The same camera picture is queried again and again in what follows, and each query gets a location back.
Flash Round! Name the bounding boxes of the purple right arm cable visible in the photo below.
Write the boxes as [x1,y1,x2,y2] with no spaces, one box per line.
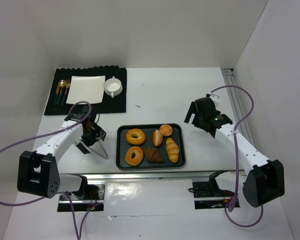
[206,85,264,228]

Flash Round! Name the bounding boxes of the orange glazed donut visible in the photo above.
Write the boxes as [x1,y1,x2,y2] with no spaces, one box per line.
[126,128,146,145]

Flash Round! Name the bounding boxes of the black baking tray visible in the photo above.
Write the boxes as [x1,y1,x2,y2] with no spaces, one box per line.
[115,123,186,171]

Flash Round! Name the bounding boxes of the striped orange bread roll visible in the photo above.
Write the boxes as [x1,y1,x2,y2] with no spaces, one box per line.
[165,137,180,164]

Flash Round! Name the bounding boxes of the aluminium rail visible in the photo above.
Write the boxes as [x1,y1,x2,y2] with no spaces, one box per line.
[27,169,248,181]
[221,68,255,146]

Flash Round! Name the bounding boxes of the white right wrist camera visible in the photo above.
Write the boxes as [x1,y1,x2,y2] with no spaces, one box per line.
[206,92,221,105]

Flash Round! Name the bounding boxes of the gold fork green handle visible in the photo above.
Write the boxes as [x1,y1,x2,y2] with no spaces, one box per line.
[61,79,71,106]

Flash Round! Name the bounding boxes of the aluminium rail front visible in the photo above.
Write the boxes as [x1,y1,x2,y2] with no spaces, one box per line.
[27,169,248,181]

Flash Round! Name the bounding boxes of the aluminium rail right side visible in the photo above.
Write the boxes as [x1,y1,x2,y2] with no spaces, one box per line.
[221,68,255,146]

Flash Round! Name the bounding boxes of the split orange bun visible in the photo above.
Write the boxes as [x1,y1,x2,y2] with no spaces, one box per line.
[152,129,163,147]

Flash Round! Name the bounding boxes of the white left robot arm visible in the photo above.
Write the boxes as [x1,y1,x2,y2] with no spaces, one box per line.
[17,114,106,199]

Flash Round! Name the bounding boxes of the gold knife green handle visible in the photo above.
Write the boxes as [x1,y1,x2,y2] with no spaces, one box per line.
[53,83,60,106]

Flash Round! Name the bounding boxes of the dark chocolate croissant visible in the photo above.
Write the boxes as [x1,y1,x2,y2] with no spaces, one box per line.
[141,147,165,164]

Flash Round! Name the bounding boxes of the gold spoon green handle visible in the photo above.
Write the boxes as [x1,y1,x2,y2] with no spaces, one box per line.
[54,80,66,105]

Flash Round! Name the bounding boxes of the white cup with handle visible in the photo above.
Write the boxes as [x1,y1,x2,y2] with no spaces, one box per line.
[103,77,123,99]

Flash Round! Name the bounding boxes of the black placemat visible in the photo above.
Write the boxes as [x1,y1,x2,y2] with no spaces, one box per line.
[44,65,127,116]

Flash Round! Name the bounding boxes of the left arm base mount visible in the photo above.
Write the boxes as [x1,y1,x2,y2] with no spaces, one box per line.
[57,173,105,212]

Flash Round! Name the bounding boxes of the white square plate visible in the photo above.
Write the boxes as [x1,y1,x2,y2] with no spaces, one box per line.
[66,75,106,105]

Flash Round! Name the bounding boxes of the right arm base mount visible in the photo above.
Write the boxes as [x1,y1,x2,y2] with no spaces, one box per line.
[188,170,234,210]

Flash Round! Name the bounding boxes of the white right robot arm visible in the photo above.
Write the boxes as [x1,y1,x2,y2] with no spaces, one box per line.
[184,96,285,208]

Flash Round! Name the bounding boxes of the round orange bun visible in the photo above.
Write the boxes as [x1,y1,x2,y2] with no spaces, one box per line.
[159,124,173,137]

